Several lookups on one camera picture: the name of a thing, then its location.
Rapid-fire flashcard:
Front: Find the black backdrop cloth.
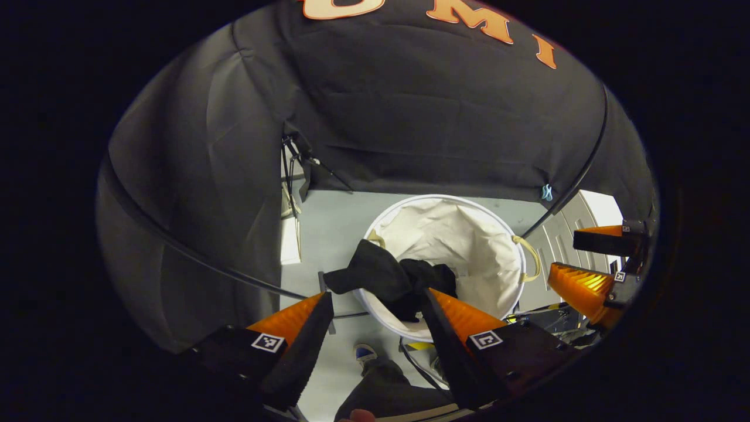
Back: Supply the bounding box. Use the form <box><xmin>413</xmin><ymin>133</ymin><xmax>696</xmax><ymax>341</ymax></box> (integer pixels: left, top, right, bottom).
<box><xmin>97</xmin><ymin>0</ymin><xmax>657</xmax><ymax>352</ymax></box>

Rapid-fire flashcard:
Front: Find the white flat panel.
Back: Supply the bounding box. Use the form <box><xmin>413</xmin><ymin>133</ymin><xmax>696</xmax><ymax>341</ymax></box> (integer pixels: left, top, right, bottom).
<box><xmin>280</xmin><ymin>176</ymin><xmax>305</xmax><ymax>266</ymax></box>

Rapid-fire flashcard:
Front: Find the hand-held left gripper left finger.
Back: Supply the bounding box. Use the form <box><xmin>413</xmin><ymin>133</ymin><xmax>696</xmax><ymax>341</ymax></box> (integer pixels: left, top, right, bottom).
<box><xmin>187</xmin><ymin>291</ymin><xmax>335</xmax><ymax>411</ymax></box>

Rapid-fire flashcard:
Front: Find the white fabric laundry hamper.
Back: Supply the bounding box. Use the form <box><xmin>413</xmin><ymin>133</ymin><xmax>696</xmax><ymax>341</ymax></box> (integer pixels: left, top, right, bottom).
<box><xmin>352</xmin><ymin>193</ymin><xmax>543</xmax><ymax>344</ymax></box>

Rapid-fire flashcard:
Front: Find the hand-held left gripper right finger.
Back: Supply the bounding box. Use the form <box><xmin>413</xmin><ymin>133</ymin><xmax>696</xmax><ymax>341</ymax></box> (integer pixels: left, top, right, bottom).
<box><xmin>421</xmin><ymin>287</ymin><xmax>581</xmax><ymax>411</ymax></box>

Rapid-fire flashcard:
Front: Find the black clothes rack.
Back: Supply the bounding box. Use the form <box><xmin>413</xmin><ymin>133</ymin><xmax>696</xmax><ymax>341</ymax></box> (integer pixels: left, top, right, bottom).
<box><xmin>101</xmin><ymin>85</ymin><xmax>610</xmax><ymax>336</ymax></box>

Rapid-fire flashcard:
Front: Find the black jacket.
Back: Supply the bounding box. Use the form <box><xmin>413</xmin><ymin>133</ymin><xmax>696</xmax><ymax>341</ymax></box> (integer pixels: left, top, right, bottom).
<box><xmin>323</xmin><ymin>239</ymin><xmax>459</xmax><ymax>323</ymax></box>

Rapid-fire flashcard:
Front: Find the dark equipment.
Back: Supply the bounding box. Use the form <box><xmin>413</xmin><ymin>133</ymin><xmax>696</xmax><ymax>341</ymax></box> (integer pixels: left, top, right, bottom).
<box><xmin>507</xmin><ymin>302</ymin><xmax>589</xmax><ymax>348</ymax></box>

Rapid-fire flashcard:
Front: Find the black tripod stand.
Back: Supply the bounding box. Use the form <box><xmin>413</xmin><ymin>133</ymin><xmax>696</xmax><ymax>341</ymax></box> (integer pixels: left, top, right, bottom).
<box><xmin>280</xmin><ymin>134</ymin><xmax>355</xmax><ymax>219</ymax></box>

